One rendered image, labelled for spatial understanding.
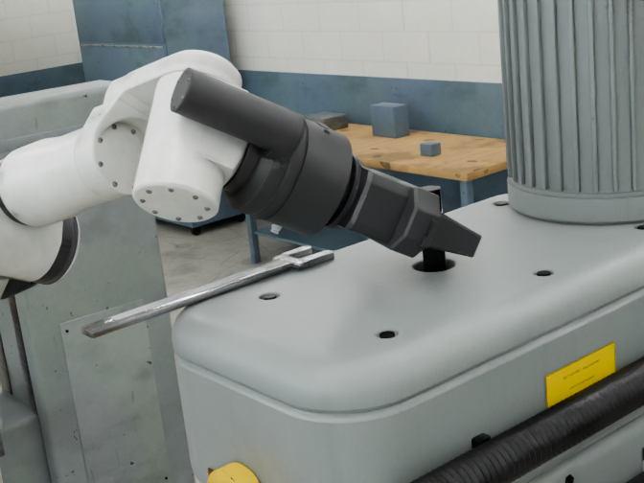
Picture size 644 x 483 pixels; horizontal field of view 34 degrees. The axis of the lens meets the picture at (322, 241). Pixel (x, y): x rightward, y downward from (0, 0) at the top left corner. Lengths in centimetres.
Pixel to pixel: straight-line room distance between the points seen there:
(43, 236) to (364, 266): 29
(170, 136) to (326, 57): 690
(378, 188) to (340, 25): 668
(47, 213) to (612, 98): 50
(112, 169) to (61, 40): 985
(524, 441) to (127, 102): 40
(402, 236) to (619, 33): 28
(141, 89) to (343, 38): 667
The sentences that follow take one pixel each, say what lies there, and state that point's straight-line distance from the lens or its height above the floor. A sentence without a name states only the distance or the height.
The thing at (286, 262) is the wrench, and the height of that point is 190.
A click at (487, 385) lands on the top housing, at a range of 82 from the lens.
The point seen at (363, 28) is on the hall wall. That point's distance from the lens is 734.
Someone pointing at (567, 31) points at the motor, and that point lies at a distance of 100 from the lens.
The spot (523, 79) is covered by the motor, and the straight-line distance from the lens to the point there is 103.
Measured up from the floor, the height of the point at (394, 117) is 102.
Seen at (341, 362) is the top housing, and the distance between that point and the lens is 75.
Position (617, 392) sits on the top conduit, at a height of 180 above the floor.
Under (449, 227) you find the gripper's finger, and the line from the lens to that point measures 89.
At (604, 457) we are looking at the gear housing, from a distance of 98.
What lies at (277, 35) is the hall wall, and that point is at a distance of 810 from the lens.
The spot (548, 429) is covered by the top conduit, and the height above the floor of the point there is 180.
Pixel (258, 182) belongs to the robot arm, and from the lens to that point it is 81.
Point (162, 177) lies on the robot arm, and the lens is 78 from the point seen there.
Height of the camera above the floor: 218
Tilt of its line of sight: 16 degrees down
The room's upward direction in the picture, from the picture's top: 6 degrees counter-clockwise
